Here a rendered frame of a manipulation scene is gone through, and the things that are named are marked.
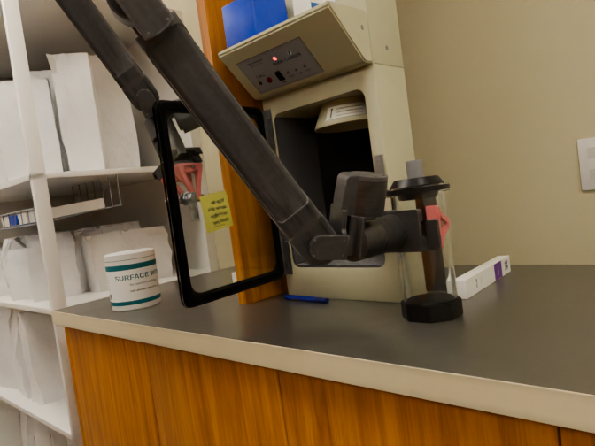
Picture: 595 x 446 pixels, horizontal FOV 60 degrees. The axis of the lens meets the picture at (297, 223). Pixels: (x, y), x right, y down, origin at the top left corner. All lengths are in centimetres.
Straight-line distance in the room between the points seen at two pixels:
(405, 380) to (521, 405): 15
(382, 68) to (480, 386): 64
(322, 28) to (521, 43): 55
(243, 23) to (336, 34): 23
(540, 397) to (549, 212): 77
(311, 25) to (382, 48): 16
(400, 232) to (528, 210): 61
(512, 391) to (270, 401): 46
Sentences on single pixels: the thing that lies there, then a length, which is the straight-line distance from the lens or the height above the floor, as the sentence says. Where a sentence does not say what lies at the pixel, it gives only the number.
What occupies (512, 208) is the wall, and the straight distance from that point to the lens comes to 137.
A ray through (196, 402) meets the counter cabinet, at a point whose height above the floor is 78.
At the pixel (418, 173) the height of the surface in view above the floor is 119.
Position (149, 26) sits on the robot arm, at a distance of 61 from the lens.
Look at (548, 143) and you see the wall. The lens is 134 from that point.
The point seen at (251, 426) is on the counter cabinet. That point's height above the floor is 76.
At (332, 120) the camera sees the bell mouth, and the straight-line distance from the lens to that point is 111.
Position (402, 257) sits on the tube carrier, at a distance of 88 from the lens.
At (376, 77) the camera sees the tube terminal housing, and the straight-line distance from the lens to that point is 104.
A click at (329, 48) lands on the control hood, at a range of 103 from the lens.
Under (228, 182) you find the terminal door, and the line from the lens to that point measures 110.
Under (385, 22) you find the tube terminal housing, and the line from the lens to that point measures 111.
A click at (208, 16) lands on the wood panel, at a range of 128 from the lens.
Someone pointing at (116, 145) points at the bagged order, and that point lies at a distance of 222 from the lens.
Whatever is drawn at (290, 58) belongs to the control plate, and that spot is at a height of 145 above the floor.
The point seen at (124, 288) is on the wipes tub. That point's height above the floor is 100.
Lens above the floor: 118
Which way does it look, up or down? 3 degrees down
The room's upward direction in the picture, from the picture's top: 8 degrees counter-clockwise
